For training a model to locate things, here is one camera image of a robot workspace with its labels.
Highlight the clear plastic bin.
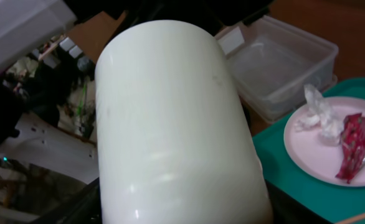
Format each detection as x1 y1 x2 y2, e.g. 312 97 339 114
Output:
215 16 339 123

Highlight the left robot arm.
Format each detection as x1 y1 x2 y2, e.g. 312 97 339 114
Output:
0 0 77 72

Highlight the red snack wrapper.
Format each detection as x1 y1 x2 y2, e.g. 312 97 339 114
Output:
336 113 365 184

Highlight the large white plate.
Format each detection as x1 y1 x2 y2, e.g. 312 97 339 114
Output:
283 96 365 187

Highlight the clear plastic wrap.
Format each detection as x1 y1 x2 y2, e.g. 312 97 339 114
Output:
294 84 344 146

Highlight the white cup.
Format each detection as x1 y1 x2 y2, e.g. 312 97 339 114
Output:
95 20 273 223

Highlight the left wooden chopstick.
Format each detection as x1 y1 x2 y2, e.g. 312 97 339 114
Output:
336 213 365 224

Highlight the teal plastic tray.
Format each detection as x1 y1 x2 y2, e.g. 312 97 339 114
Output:
253 78 365 222

